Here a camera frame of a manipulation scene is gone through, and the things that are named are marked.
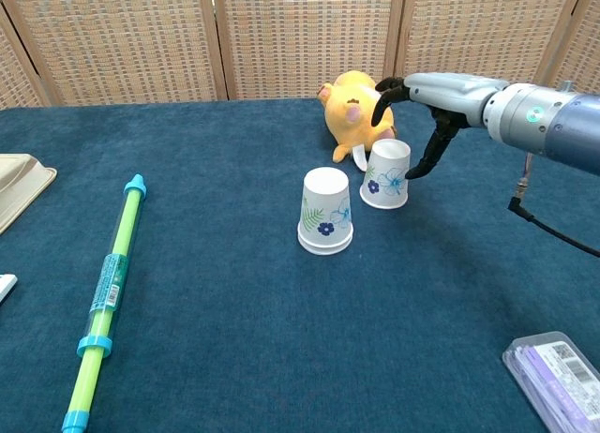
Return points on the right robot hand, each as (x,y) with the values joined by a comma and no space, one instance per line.
(450,93)

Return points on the white floral paper cup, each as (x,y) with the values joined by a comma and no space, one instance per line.
(325,250)
(325,198)
(384,180)

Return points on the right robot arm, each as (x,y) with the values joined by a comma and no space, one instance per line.
(562,119)

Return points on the woven bamboo screen panel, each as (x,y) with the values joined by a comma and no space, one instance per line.
(304,39)
(19,77)
(131,39)
(478,30)
(588,53)

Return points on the yellow plush toy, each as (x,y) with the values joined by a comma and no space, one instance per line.
(351,123)

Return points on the blue felt table cloth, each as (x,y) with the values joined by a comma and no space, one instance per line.
(211,147)

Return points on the clear package purple items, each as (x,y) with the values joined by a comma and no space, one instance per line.
(553,377)

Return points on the green blue tube toy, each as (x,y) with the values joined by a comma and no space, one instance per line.
(119,236)

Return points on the beige pulp food container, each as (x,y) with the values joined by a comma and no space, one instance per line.
(19,189)

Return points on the white flat box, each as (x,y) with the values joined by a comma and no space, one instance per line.
(5,285)

